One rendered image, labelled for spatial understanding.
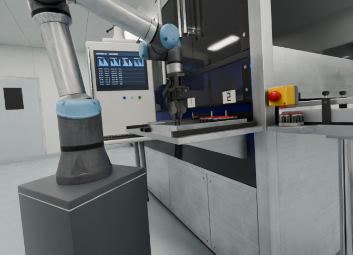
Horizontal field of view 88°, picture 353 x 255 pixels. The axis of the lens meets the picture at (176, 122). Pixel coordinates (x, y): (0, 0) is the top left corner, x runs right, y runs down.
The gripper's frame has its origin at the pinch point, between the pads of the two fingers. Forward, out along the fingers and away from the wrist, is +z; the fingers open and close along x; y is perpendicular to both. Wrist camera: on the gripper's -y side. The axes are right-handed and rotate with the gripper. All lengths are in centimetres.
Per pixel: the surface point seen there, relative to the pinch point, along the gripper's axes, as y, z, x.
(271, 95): 34.2, -6.4, 21.8
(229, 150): 18.7, 15.4, 14.6
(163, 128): 10.7, 3.3, -12.1
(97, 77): -76, -34, -24
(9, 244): -115, 93, -97
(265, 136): 28.0, 9.9, 25.3
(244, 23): 20, -39, 26
